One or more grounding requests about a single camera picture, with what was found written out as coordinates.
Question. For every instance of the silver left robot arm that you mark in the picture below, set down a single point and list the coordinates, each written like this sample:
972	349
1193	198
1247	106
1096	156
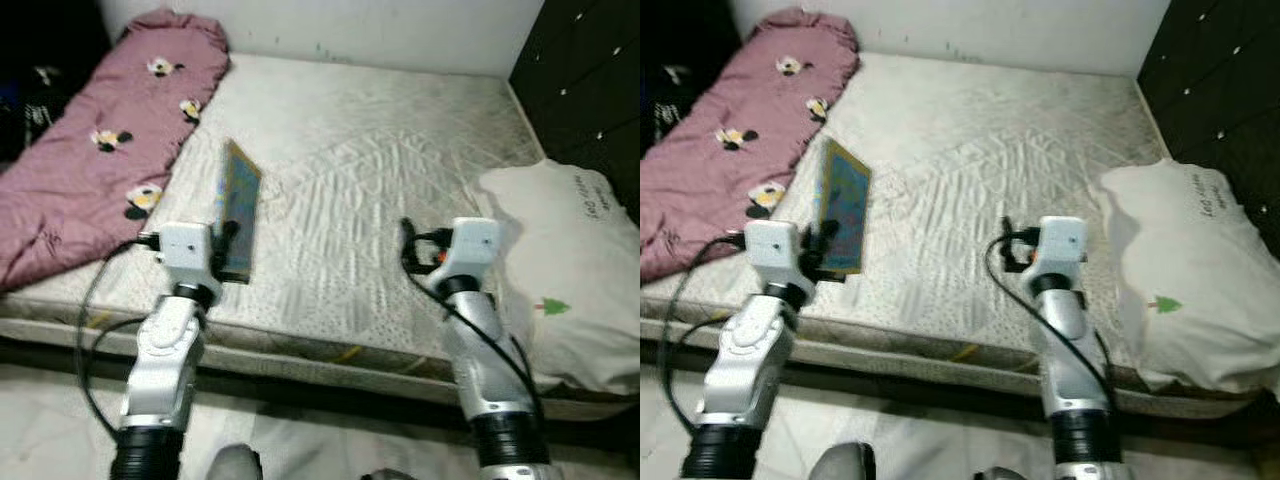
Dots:
165	370
740	370

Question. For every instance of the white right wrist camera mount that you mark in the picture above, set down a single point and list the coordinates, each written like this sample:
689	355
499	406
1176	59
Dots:
468	250
1058	250

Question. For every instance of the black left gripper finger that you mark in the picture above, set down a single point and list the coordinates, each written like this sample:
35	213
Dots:
830	235
231	235

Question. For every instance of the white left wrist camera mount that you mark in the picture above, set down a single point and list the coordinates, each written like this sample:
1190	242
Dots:
188	255
778	255

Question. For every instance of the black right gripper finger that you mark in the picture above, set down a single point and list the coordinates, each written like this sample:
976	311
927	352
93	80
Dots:
1008	232
407	233

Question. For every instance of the black tufted headboard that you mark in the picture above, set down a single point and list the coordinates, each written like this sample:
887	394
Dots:
590	70
1220	80

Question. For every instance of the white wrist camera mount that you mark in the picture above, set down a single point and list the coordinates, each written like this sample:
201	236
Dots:
778	255
188	255
1058	250
468	250

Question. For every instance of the yellow blue picture book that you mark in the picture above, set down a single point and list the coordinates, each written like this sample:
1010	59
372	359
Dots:
845	200
242	200

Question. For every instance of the cream quilted mattress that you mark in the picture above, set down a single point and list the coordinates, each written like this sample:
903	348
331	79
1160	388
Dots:
370	180
980	170

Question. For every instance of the white pillow green tree print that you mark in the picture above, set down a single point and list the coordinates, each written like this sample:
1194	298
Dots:
570	260
1190	260

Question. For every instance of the black white tripod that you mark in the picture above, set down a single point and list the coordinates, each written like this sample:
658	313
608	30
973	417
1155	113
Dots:
672	100
42	100

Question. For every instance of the grey robot right knee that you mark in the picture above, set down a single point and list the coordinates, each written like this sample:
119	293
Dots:
1002	474
390	475

